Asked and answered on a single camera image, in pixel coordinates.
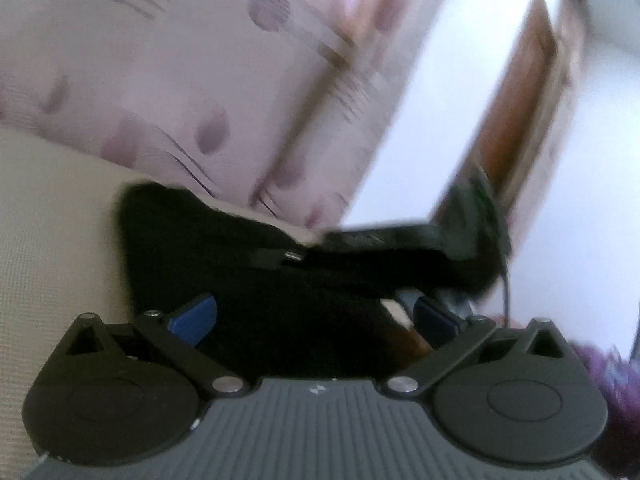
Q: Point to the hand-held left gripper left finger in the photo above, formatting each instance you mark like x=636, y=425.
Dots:
x=196, y=320

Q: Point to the black small garment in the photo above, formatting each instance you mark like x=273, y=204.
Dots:
x=225, y=260

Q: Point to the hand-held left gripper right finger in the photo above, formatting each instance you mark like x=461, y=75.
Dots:
x=436, y=324

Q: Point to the purple patterned cloth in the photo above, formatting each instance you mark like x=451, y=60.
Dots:
x=607, y=390

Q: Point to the brown wooden door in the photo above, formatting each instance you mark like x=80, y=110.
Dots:
x=520, y=110

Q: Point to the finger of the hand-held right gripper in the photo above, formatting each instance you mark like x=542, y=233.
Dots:
x=360, y=241

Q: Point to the pink patterned curtain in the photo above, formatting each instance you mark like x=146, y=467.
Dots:
x=150, y=60

